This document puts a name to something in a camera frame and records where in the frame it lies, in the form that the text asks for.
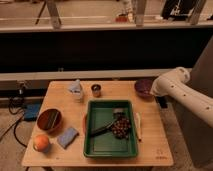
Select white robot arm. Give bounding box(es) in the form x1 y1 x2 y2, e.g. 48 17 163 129
150 67 213 127

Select small metal cup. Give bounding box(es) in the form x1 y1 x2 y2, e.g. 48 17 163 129
91 84 101 97

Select clear plastic cup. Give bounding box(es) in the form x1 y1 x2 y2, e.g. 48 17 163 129
68 79 84 102

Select dark purple bowl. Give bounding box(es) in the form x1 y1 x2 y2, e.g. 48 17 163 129
134 79 152 98

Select light wooden stick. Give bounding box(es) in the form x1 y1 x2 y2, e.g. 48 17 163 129
135 113 142 142

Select green plastic tray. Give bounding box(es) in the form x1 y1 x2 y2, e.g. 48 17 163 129
84 100 138 158

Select bunch of dark grapes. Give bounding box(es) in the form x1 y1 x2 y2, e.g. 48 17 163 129
111 117 131 139

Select blue sponge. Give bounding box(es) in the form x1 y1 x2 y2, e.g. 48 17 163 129
57 127 79 149

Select brown wooden bowl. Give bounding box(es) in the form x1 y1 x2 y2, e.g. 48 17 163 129
37 109 62 133

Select blue box on floor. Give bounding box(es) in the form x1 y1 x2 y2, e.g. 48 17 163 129
24 103 41 121

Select orange fruit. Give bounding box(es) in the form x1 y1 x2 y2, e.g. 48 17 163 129
33 134 50 152

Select black cable on floor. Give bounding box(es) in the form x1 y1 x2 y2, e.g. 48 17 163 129
0 87 28 148

